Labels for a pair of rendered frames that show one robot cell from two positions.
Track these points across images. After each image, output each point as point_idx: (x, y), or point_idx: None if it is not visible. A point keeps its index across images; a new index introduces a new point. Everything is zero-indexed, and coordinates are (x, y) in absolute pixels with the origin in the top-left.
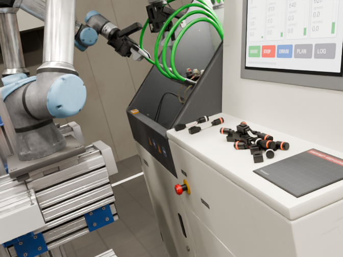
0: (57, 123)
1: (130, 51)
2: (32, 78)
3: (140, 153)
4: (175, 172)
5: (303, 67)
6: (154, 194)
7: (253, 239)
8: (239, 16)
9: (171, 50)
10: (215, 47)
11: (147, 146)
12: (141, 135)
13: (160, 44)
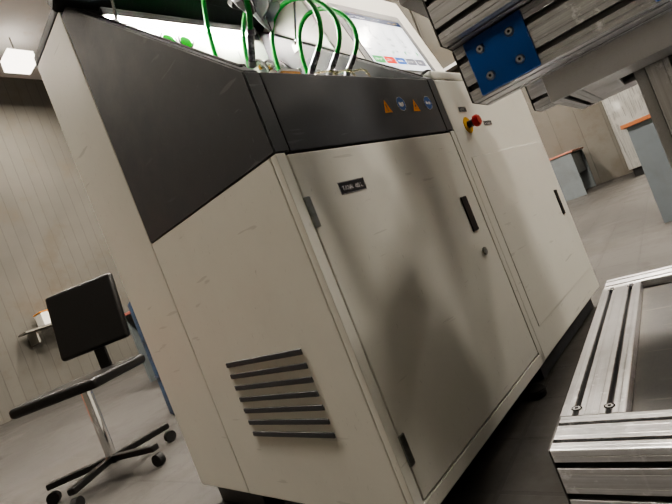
0: None
1: None
2: None
3: (321, 177)
4: (449, 121)
5: (417, 69)
6: (382, 267)
7: (515, 112)
8: (345, 34)
9: (268, 26)
10: None
11: (370, 127)
12: (347, 111)
13: (268, 3)
